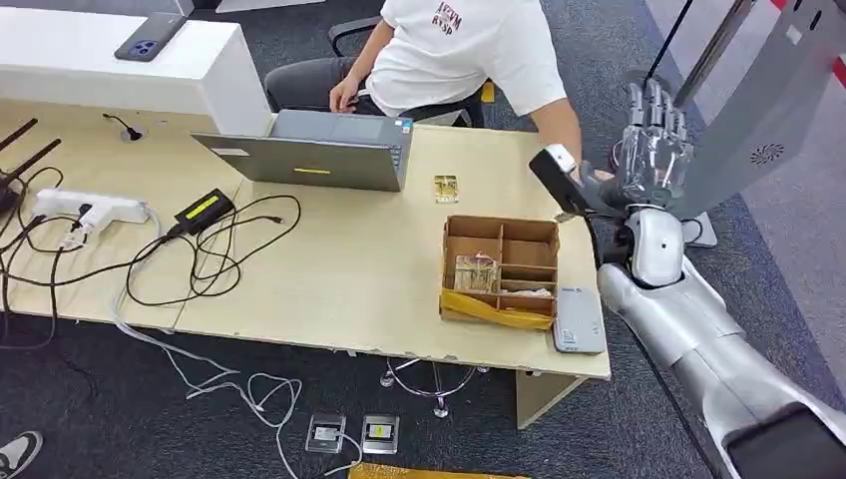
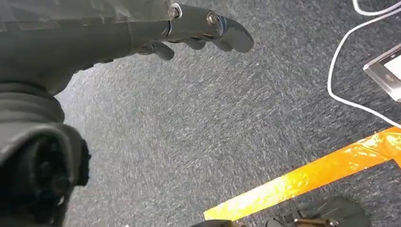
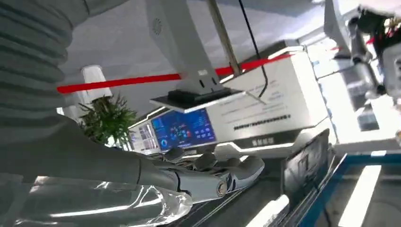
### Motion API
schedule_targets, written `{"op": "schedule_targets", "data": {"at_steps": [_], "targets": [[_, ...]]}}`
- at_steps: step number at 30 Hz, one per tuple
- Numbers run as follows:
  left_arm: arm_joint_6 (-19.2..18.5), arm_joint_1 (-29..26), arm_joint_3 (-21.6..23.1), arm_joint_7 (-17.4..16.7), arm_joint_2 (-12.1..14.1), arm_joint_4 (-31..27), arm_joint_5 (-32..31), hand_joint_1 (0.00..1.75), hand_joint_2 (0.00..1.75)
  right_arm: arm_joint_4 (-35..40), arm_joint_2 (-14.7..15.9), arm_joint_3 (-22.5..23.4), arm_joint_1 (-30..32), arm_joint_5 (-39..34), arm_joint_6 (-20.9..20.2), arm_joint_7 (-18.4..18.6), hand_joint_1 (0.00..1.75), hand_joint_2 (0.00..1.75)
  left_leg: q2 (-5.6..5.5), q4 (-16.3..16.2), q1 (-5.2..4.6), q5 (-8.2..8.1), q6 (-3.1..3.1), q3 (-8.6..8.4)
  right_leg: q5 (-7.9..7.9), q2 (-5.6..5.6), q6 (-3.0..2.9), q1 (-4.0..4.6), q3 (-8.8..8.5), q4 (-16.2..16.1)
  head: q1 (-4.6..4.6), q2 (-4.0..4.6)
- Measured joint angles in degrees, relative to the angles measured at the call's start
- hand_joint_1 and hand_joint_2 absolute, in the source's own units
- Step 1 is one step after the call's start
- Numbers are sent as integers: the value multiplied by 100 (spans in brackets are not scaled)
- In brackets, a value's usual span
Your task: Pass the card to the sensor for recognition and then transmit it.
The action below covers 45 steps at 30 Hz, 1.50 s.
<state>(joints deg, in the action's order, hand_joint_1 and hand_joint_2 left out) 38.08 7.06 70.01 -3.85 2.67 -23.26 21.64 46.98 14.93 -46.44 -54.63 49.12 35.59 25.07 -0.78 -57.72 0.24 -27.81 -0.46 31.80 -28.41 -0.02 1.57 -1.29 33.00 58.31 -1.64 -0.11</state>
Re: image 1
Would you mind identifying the stack of cards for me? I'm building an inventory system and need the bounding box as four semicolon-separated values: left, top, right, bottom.
454;253;502;294

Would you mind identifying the white stand base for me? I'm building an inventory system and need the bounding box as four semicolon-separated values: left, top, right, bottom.
682;211;719;249

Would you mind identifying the desk cable grommet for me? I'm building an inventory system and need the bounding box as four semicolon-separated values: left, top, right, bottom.
102;112;148;144

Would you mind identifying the dark blue smartphone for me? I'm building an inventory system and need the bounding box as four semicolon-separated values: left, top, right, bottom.
113;11;189;64

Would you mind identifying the white floor cable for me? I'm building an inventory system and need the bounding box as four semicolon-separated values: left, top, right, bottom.
111;211;365;479

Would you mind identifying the chrome chair base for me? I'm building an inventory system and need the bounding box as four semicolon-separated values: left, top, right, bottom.
379;356;491;420

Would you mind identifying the pale wooden desk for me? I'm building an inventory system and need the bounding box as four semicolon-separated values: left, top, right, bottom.
0;97;613;432

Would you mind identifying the black pole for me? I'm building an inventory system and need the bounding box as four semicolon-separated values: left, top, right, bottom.
643;0;696;82

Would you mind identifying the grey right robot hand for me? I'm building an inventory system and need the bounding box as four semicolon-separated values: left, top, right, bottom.
579;78;696;220

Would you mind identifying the person's left hand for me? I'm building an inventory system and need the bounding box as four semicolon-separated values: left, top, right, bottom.
577;162;618;185

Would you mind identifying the wooden card box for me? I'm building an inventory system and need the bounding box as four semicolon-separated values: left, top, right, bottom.
438;214;563;332

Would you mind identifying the person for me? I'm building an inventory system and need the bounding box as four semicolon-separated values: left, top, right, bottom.
263;0;618;185

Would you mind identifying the black router antenna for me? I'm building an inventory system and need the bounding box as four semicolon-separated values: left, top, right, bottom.
0;137;63;193
0;118;40;154

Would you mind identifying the white plug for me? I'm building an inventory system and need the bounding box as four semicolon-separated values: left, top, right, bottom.
59;203;114;251

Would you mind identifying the black adapter cable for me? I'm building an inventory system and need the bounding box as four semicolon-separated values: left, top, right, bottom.
124;194;303;309

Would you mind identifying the grey laptop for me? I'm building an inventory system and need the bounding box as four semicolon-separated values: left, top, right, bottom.
191;109;415;194

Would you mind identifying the white power strip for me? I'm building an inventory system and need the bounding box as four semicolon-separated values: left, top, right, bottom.
33;188;151;228

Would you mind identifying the black and white shoe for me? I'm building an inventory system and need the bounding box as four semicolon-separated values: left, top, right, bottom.
0;430;44;479

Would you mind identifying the grey flat device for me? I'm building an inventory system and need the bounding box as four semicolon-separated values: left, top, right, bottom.
552;285;609;356

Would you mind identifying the grey panel with swirl logo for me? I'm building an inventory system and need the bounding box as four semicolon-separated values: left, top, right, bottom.
670;0;846;222

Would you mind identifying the black power adapter yellow label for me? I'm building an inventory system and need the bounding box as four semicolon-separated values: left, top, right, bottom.
174;188;236;237

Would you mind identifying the white counter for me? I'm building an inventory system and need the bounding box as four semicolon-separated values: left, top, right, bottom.
0;6;276;138

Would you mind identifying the person's right hand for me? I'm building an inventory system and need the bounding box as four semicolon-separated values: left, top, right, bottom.
328;74;363;115

